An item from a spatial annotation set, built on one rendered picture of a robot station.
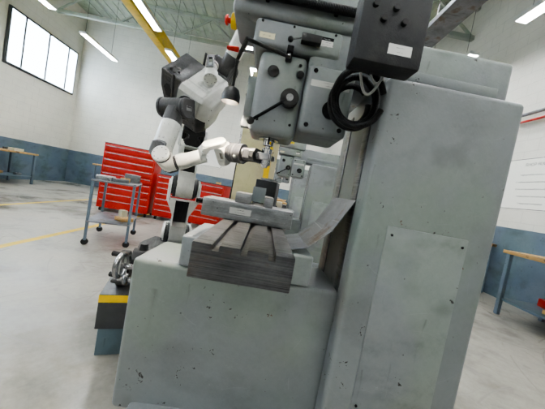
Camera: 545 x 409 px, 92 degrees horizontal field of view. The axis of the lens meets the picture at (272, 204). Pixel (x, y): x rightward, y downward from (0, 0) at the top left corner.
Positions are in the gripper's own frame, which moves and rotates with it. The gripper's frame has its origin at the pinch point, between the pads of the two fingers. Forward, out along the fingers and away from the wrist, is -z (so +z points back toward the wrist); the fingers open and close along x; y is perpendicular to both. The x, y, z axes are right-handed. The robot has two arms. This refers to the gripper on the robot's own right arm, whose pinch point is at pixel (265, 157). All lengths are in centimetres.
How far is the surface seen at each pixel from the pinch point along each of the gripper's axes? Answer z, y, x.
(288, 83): -7.3, -28.2, -7.6
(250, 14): 9, -50, -17
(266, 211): -9.8, 21.7, -10.8
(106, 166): 493, 32, 267
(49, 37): 992, -318, 363
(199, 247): -16, 29, -56
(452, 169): -69, -6, 7
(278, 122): -6.5, -13.2, -8.0
